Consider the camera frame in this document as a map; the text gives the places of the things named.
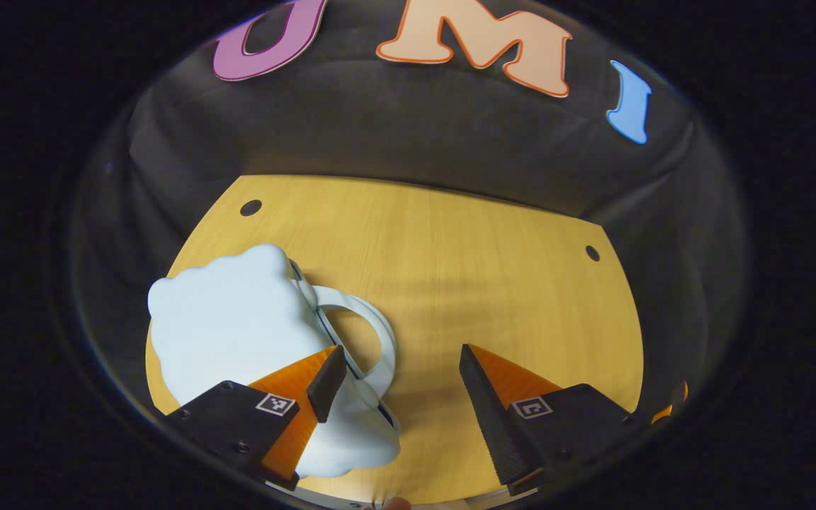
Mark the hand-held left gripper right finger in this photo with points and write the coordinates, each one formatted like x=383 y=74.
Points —
x=486 y=407

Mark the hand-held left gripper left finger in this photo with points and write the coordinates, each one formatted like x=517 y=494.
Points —
x=328 y=386

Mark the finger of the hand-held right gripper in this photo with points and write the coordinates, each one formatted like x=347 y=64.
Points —
x=673 y=404

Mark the light blue suitcase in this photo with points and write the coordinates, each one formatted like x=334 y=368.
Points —
x=231 y=326

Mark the black backdrop cloth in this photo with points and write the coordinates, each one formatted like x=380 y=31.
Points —
x=408 y=134

